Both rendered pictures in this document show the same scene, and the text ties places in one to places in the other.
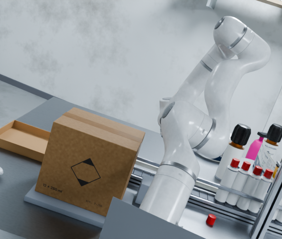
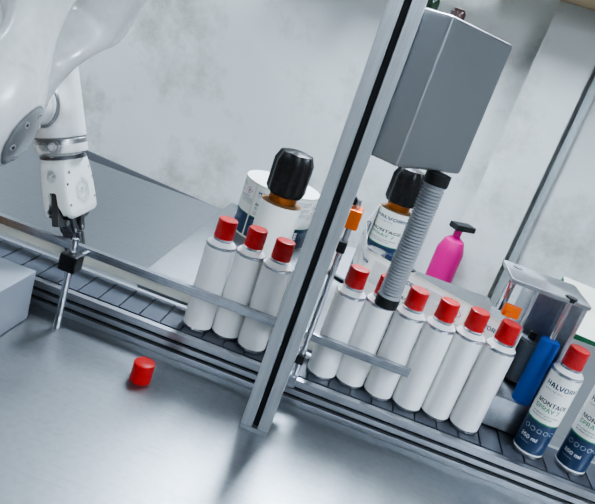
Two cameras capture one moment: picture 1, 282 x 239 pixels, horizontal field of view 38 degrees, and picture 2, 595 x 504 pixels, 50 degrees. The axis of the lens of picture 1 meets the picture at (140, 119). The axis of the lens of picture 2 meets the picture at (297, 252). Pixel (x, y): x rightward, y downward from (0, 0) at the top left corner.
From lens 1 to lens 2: 93 cm
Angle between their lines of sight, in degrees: 4
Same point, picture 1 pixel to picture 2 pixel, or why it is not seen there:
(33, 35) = not seen: hidden behind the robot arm
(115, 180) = not seen: outside the picture
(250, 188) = (263, 295)
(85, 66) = (151, 101)
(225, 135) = not seen: outside the picture
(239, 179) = (236, 270)
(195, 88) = (92, 15)
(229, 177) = (208, 264)
